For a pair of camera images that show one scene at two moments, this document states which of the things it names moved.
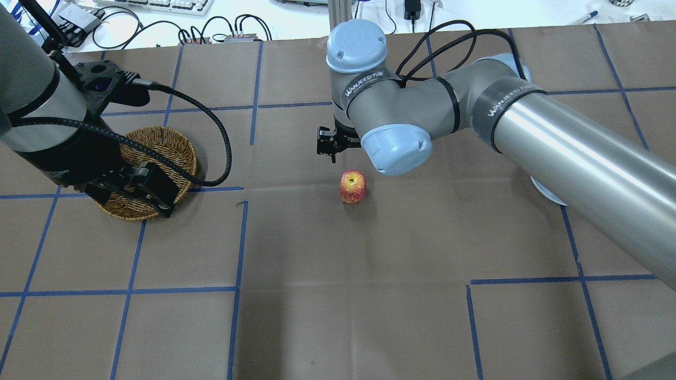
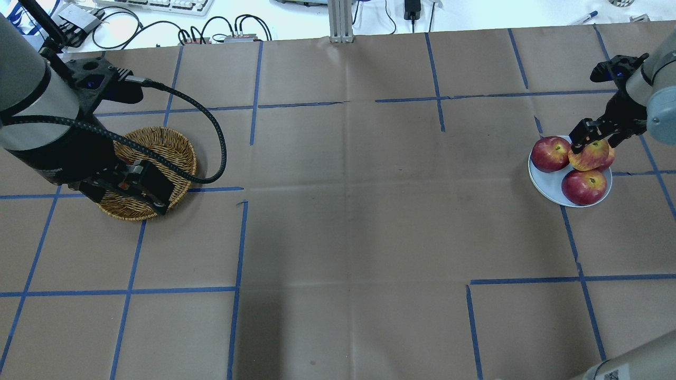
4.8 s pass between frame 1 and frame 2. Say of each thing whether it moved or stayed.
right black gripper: moved
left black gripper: stayed
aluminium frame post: stayed
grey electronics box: stayed
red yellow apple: moved
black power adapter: stayed
